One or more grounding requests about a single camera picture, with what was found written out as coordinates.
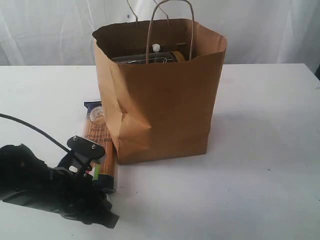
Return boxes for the clear jar with yellow lid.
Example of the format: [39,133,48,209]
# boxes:
[111,51,185,65]

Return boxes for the white backdrop curtain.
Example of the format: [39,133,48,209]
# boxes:
[0,0,320,74]

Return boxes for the large brown paper bag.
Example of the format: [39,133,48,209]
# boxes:
[92,18,228,165]

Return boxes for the spaghetti packet with Italian flag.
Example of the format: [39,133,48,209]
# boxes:
[84,101,118,194]

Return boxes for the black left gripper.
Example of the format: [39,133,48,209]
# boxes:
[47,135,119,229]

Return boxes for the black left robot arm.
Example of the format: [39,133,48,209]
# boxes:
[0,136,119,229]

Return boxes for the white crumb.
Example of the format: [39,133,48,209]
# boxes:
[152,43,161,53]

